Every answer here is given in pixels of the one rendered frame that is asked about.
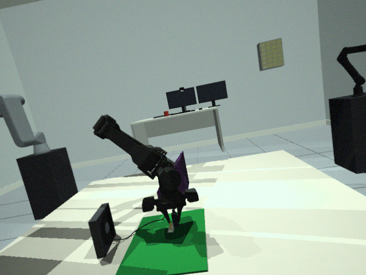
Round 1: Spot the green circuit board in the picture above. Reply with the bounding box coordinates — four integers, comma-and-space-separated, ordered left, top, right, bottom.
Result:
115, 209, 208, 275

